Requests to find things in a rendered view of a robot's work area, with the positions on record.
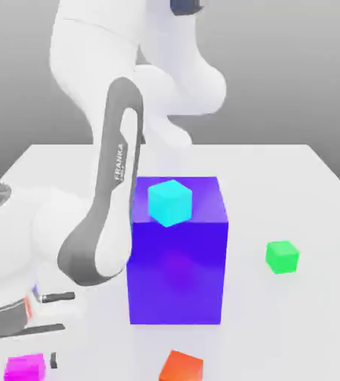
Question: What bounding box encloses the large blue box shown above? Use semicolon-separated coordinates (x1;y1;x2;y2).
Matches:
126;176;229;326

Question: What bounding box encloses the small cyan cube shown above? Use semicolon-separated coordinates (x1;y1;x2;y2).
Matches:
147;179;193;228

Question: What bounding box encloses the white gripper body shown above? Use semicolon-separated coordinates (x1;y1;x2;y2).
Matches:
0;323;69;356

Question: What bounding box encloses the small orange cube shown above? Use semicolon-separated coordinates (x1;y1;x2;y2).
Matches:
158;350;205;381

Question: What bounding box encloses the small green cube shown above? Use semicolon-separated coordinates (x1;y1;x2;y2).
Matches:
265;240;301;275

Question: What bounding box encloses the small magenta cube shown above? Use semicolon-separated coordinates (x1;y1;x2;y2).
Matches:
3;353;46;381

